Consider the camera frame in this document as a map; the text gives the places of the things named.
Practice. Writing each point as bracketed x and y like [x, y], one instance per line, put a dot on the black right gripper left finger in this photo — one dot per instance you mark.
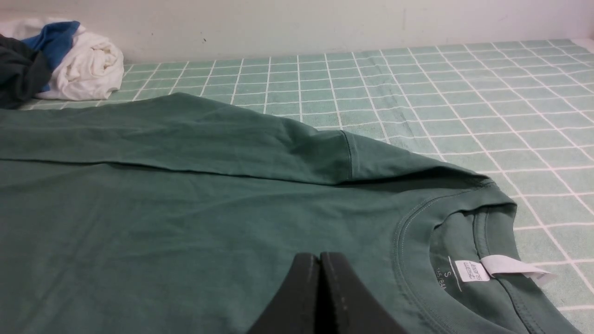
[292, 310]

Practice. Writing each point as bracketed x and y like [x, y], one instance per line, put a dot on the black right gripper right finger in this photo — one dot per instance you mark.
[346, 305]

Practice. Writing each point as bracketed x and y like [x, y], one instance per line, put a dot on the green long-sleeved shirt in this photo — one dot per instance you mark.
[182, 215]

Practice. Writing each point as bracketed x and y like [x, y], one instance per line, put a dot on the green checkered tablecloth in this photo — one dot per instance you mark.
[520, 112]

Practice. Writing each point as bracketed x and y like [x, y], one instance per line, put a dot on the white garment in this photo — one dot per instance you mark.
[90, 71]

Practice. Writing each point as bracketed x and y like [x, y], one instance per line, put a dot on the dark grey garment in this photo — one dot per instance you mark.
[23, 73]

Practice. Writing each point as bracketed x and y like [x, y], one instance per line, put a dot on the blue garment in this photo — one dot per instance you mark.
[54, 41]

